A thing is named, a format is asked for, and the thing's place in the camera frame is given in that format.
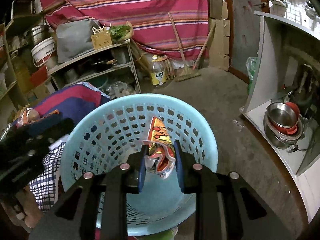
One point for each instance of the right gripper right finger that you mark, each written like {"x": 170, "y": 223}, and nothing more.
{"x": 179, "y": 166}

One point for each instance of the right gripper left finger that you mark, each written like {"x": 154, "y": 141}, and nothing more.
{"x": 142, "y": 167}

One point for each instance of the orange yellow snack wrapper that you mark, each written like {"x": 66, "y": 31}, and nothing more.
{"x": 160, "y": 158}

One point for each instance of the white kitchen cabinet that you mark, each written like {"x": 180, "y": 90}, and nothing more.
{"x": 288, "y": 71}

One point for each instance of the left hand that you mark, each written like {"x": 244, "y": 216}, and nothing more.
{"x": 28, "y": 214}

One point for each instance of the light blue plastic basket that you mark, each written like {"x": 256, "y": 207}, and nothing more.
{"x": 106, "y": 137}

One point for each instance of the blue red table cloth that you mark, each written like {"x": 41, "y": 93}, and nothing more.
{"x": 72, "y": 103}

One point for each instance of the yellow oil bottle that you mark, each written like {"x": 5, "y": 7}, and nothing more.
{"x": 158, "y": 74}

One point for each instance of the grey metal shelf rack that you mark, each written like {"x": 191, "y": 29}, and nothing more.
{"x": 72, "y": 71}

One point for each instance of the straw broom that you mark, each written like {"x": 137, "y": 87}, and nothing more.
{"x": 187, "y": 73}

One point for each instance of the white plastic bucket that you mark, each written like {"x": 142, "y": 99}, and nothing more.
{"x": 45, "y": 54}

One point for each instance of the black frying pan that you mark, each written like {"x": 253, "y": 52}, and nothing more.
{"x": 99, "y": 65}

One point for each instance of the stacked steel bowls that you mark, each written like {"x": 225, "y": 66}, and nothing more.
{"x": 283, "y": 126}

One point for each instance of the steel pot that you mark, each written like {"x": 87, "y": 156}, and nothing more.
{"x": 37, "y": 34}

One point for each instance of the green leafy vegetables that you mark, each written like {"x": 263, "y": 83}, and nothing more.
{"x": 120, "y": 33}

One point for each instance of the bamboo chopstick holder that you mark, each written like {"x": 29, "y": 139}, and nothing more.
{"x": 101, "y": 37}

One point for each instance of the green plastic bag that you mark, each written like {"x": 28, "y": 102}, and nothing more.
{"x": 251, "y": 64}

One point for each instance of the grey fabric bag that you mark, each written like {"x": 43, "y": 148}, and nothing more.
{"x": 74, "y": 39}

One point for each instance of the red striped hanging cloth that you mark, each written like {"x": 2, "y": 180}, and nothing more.
{"x": 153, "y": 31}

